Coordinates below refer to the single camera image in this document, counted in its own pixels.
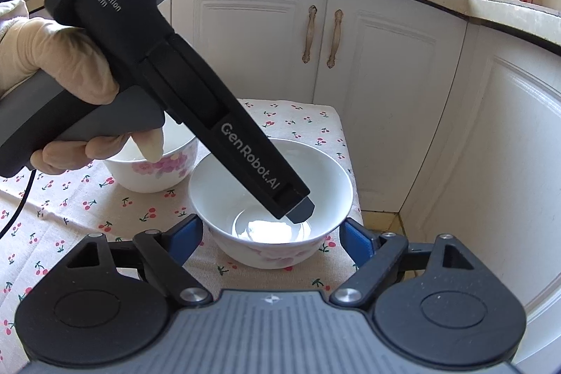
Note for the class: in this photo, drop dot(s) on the white floral bowl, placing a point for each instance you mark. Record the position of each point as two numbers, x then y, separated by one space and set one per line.
326 190
144 177

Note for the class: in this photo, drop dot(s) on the cherry-print tablecloth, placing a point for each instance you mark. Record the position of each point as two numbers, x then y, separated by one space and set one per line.
65 216

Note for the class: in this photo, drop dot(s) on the person's left forearm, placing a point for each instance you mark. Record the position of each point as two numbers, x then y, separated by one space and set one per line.
11 17

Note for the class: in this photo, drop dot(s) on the person's left hand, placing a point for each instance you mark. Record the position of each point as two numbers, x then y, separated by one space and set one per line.
52 49

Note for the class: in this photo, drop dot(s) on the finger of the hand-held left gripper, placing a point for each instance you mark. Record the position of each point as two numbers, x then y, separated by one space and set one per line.
302 211

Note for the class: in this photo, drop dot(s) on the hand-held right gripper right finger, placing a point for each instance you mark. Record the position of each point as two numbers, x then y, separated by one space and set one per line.
359 240

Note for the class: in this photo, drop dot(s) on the white cabinet door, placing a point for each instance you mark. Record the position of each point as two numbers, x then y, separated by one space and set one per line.
394 93
504 181
254 41

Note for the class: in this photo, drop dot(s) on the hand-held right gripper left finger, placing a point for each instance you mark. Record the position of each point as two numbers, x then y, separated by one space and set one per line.
186 236

